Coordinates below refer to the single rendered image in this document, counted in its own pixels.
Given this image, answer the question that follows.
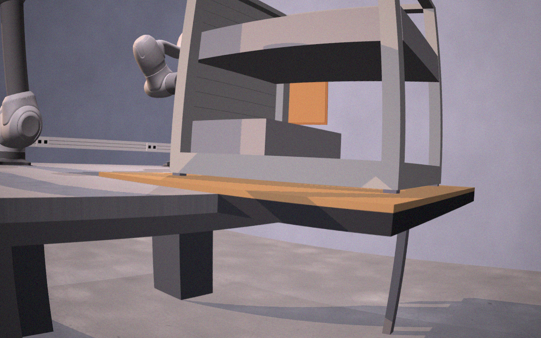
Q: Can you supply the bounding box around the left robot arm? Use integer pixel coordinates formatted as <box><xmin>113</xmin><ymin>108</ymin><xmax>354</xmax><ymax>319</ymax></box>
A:
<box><xmin>133</xmin><ymin>34</ymin><xmax>182</xmax><ymax>98</ymax></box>

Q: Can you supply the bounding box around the grey metal rack frame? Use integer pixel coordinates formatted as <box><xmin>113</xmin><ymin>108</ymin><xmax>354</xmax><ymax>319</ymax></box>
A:
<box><xmin>170</xmin><ymin>0</ymin><xmax>442</xmax><ymax>194</ymax></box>

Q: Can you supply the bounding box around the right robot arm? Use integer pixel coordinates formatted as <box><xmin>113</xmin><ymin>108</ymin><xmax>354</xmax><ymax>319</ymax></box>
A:
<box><xmin>0</xmin><ymin>0</ymin><xmax>43</xmax><ymax>166</ymax></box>

